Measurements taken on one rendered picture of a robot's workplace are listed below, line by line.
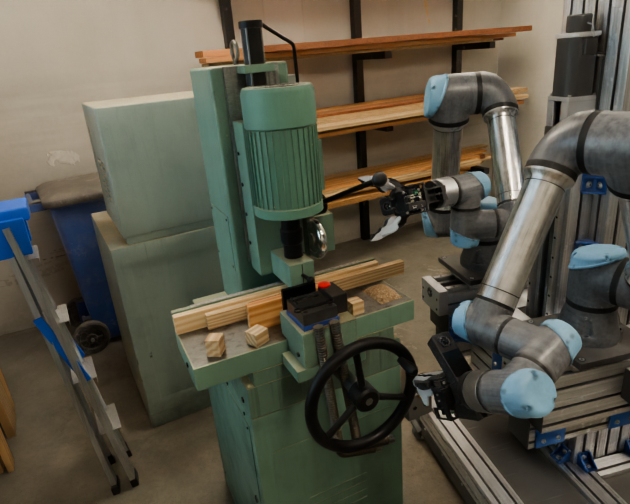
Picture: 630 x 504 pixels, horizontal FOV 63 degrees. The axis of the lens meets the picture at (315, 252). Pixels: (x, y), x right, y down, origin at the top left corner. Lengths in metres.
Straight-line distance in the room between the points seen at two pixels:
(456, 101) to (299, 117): 0.51
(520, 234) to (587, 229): 0.60
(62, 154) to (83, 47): 0.65
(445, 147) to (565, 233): 0.41
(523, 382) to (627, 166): 0.41
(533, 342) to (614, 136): 0.37
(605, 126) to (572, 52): 0.50
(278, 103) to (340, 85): 2.94
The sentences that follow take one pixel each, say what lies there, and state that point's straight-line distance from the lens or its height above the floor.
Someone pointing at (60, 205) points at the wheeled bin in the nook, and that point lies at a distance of 2.93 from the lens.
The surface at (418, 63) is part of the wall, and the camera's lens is 4.54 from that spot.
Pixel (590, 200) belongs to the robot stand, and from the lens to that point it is 1.58.
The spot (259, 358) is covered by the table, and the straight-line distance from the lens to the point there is 1.24.
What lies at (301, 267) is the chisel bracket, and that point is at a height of 1.02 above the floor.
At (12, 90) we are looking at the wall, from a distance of 3.50.
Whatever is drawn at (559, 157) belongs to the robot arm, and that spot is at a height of 1.32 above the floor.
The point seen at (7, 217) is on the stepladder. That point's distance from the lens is 1.83.
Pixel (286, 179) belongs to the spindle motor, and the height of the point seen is 1.26.
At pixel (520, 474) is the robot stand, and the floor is 0.21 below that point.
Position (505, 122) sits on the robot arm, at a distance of 1.51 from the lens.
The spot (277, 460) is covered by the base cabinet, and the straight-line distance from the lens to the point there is 1.43.
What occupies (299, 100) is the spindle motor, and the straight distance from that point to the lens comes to 1.19.
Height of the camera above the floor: 1.54
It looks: 21 degrees down
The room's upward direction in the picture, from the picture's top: 5 degrees counter-clockwise
